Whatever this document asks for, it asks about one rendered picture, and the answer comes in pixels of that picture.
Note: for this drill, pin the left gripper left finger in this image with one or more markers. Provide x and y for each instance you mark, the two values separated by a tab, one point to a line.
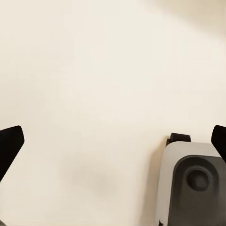
11	141

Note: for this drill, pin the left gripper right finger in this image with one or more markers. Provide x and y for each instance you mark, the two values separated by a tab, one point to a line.
218	139

